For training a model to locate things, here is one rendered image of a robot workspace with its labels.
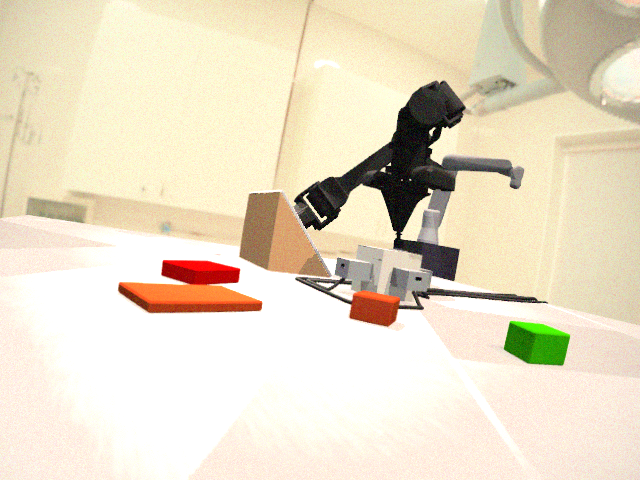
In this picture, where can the green cube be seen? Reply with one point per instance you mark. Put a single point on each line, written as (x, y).
(536, 343)

